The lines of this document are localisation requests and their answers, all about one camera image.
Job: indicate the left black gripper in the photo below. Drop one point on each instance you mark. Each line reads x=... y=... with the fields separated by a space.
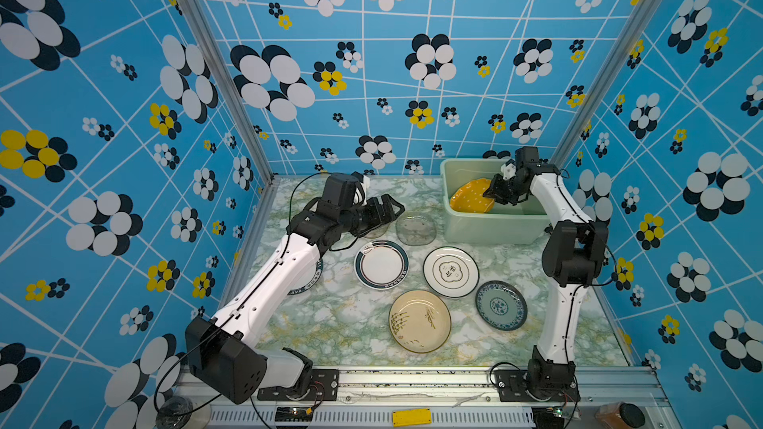
x=378 y=216

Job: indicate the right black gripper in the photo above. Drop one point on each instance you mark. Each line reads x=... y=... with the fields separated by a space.
x=493 y=193

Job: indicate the yellow polka dot plate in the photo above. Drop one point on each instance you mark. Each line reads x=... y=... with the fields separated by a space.
x=469 y=199

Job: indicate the greenish clear glass plate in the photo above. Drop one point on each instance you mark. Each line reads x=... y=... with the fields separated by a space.
x=416 y=230

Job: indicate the green rimmed white plate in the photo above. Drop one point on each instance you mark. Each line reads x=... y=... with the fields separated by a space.
x=381 y=265

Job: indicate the white black rimmed plate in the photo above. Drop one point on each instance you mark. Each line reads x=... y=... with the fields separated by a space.
x=451 y=272

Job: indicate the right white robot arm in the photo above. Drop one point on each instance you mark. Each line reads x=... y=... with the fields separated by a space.
x=571 y=260

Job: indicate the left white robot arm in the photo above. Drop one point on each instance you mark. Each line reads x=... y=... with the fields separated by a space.
x=223 y=351

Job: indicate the light green plastic bin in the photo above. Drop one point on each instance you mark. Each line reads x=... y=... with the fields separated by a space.
x=520 y=224

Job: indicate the brownish clear glass plate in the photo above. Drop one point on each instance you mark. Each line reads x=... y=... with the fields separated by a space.
x=377 y=232

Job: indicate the beige bamboo pattern plate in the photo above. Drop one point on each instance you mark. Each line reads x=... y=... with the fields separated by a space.
x=420 y=322

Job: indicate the blue patterned plate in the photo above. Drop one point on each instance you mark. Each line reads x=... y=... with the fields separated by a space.
x=501 y=305

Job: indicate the brown jar black lid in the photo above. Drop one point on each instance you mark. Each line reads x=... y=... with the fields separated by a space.
x=620 y=415

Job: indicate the clear glass lid jar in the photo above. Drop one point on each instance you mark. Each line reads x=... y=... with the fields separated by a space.
x=180 y=413

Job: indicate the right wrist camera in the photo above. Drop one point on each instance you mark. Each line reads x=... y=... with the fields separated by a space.
x=508 y=170

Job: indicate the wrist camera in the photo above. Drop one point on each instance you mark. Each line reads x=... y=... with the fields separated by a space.
x=508 y=170
x=364 y=181

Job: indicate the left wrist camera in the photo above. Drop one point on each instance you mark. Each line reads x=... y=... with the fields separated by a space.
x=364 y=181

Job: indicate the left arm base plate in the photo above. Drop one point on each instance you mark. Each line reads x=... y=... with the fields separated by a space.
x=316 y=385

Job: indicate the aluminium front rail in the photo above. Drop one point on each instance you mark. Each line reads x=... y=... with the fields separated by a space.
x=456 y=397

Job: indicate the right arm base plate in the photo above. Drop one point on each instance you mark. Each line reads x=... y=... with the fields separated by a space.
x=512 y=387

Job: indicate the yellow tag on rail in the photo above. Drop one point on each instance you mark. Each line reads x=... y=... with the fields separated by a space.
x=412 y=417

